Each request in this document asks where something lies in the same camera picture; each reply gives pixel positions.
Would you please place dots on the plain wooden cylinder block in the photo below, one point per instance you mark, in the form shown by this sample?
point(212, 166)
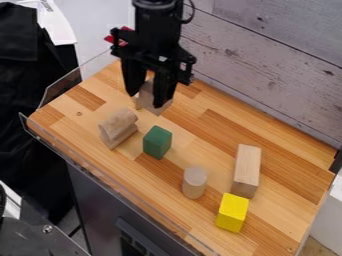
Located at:
point(194, 184)

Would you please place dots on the small plain wooden block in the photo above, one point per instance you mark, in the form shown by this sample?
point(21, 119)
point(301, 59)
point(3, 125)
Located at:
point(146, 100)

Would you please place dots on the arched plain wooden block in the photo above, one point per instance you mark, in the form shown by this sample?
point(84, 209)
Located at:
point(118, 127)

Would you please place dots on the long plain wooden block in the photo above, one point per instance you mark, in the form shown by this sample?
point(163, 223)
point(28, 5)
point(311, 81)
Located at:
point(247, 170)

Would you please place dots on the yellow cube block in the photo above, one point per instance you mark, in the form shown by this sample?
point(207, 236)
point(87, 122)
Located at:
point(232, 212)

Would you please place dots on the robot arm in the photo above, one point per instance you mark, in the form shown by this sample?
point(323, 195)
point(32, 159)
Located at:
point(156, 23)

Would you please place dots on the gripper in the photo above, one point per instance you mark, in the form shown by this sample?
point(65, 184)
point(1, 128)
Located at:
point(171, 57)

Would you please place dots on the green cube block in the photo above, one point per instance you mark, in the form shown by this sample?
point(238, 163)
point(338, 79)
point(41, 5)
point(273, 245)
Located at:
point(156, 142)

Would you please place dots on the black fabric cover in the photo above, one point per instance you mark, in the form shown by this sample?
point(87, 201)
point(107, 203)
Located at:
point(31, 110)

